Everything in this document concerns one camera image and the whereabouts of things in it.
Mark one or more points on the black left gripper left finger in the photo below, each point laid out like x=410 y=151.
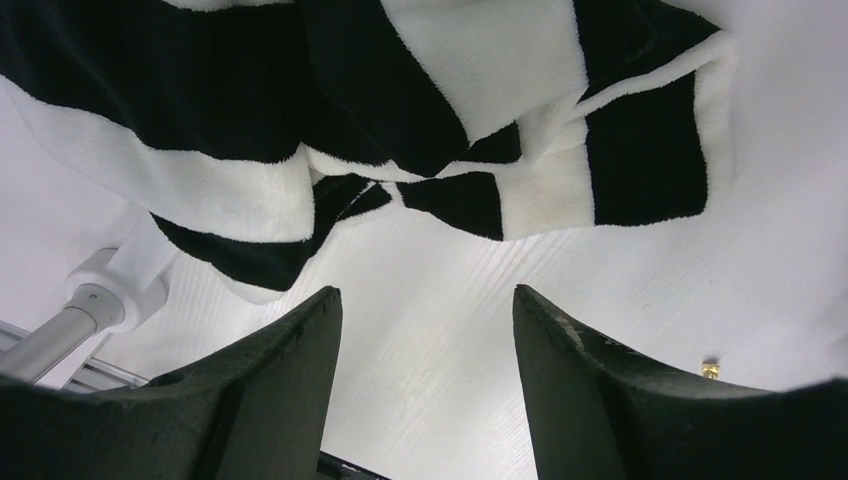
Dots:
x=255 y=409

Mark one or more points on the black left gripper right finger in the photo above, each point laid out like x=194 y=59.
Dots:
x=597 y=409

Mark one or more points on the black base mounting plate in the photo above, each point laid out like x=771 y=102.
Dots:
x=330 y=467

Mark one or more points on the small gold earring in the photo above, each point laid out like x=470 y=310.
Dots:
x=710 y=368

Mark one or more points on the silver clothes rack pole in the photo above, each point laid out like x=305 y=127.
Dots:
x=112 y=292

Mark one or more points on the black white striped cloth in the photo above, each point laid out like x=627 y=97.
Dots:
x=249 y=130

